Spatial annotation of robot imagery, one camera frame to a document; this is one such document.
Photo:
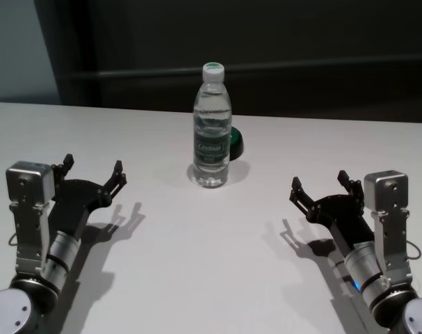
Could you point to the thin grey horizontal rail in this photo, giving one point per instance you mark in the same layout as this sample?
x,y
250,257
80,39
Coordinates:
x,y
301,71

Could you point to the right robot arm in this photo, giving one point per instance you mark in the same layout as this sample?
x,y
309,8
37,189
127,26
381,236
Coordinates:
x,y
367,275

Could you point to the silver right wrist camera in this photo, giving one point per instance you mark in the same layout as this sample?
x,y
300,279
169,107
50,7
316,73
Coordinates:
x,y
388,195

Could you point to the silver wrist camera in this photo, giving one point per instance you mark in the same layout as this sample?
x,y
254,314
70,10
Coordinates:
x,y
388,195
28,184

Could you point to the clear water bottle green label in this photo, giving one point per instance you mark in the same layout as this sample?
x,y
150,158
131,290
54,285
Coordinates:
x,y
211,139

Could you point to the green black push button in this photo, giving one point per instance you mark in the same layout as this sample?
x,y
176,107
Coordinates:
x,y
236,146

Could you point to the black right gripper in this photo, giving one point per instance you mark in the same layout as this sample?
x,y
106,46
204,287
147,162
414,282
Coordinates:
x,y
346,222

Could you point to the dark wide vertical post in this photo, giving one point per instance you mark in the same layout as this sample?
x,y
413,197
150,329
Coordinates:
x,y
78,52

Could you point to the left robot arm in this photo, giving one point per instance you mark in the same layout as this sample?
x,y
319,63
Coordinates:
x,y
57,257

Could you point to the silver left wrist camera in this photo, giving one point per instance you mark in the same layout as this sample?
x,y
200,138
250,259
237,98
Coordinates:
x,y
28,184

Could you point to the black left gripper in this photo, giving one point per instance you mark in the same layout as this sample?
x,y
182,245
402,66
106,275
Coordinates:
x,y
71,205

